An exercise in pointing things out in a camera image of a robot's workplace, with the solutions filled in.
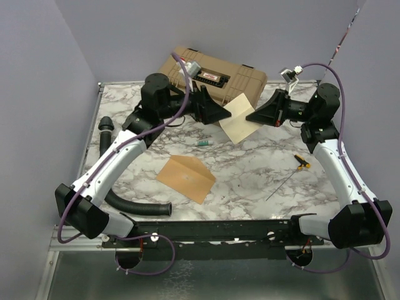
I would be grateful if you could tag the tan plastic toolbox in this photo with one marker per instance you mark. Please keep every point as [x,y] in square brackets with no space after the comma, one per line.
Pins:
[225,80]

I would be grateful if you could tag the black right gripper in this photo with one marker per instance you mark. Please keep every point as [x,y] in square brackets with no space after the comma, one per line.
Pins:
[272,114]

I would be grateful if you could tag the black metal base rail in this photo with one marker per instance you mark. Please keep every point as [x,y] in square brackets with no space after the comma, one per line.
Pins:
[213,240]

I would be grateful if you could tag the brown kraft envelope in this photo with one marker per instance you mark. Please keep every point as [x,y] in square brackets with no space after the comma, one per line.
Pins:
[188,176]

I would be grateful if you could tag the peach lined letter paper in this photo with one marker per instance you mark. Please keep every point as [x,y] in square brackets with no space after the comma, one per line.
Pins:
[237,127]

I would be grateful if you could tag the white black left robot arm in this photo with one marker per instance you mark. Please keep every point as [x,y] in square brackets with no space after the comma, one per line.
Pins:
[79,204]

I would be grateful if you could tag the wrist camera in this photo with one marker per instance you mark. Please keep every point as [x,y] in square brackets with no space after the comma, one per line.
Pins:
[290,77]
[192,68]

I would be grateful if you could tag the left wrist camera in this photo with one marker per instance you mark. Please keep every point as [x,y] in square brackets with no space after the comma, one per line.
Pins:
[192,68]

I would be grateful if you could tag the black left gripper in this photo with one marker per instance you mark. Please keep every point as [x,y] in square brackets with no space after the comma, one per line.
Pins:
[204,108]

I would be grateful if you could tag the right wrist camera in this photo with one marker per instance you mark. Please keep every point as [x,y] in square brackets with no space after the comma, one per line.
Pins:
[290,77]

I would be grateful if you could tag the green white glue stick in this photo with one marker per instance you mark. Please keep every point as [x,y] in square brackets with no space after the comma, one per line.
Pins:
[204,143]

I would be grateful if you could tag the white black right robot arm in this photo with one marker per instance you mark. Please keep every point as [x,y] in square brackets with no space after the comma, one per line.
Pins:
[362,215]

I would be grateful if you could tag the yellow black handled screwdriver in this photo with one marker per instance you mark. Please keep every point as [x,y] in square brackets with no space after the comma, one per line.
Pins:
[302,163]

